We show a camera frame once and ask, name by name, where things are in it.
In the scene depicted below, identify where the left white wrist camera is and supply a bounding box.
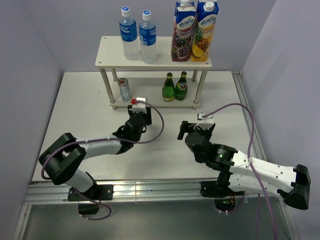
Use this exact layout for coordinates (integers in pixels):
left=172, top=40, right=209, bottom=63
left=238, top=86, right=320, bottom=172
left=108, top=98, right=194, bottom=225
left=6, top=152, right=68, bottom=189
left=131, top=97, right=147, bottom=114

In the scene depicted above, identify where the purple grape juice carton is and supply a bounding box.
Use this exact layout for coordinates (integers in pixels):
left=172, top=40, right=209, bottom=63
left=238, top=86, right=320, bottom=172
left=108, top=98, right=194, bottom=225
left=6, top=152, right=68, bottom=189
left=171, top=0, right=196, bottom=62

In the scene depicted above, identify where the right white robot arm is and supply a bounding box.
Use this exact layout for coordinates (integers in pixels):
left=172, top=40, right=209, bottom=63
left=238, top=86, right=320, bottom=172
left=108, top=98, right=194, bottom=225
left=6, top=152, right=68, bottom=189
left=177, top=121, right=311, bottom=210

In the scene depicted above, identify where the aluminium frame rail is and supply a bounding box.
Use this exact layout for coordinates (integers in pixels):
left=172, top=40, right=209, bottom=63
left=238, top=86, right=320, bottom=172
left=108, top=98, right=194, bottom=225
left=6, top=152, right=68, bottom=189
left=13, top=71, right=301, bottom=240

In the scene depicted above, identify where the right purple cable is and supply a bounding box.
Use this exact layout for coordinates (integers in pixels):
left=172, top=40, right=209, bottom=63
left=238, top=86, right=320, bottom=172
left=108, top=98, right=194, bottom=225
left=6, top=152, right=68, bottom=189
left=201, top=102, right=278, bottom=240

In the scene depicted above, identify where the yellow pineapple juice carton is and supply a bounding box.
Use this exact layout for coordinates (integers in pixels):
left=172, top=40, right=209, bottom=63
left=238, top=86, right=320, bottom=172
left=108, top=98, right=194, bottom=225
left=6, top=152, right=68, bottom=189
left=190, top=0, right=219, bottom=62

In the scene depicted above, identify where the purple cable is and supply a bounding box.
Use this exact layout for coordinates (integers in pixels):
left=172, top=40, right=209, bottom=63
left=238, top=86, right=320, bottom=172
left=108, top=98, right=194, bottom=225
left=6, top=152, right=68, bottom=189
left=201, top=102, right=278, bottom=240
left=41, top=101, right=165, bottom=221

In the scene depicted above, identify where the white two-tier shelf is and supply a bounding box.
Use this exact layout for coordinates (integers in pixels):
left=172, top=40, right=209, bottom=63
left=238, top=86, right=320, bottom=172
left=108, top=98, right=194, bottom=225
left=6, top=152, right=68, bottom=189
left=95, top=36, right=212, bottom=110

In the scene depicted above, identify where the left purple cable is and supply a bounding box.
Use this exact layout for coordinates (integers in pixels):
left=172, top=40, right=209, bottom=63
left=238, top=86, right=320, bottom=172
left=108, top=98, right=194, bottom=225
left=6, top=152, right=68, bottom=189
left=41, top=101, right=165, bottom=221

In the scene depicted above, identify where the silver energy can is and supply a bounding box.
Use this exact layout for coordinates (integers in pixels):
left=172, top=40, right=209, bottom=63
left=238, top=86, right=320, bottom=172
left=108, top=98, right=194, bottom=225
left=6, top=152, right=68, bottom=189
left=117, top=77, right=132, bottom=102

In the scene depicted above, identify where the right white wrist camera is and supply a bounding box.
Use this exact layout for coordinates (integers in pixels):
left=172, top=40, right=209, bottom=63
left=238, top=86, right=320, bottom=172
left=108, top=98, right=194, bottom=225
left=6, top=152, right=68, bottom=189
left=194, top=112, right=215, bottom=130

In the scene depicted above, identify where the Pocari Sweat bottle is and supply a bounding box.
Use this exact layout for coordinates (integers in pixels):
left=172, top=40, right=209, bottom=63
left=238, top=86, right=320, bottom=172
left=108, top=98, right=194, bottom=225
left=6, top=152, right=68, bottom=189
left=139, top=10, right=157, bottom=64
left=119, top=6, right=140, bottom=61

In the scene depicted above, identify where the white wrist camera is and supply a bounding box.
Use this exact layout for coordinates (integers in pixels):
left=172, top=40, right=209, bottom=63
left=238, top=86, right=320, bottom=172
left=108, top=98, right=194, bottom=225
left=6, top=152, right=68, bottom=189
left=194, top=112, right=215, bottom=130
left=131, top=97, right=147, bottom=114

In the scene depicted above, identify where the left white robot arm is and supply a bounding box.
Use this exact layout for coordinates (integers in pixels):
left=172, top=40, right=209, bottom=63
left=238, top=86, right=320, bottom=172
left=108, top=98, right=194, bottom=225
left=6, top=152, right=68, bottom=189
left=38, top=105, right=152, bottom=200

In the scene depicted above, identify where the green glass bottle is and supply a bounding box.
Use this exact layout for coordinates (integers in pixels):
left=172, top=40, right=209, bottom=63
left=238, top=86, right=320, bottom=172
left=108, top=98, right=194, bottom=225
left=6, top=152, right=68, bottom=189
left=162, top=72, right=175, bottom=102
left=175, top=71, right=188, bottom=101

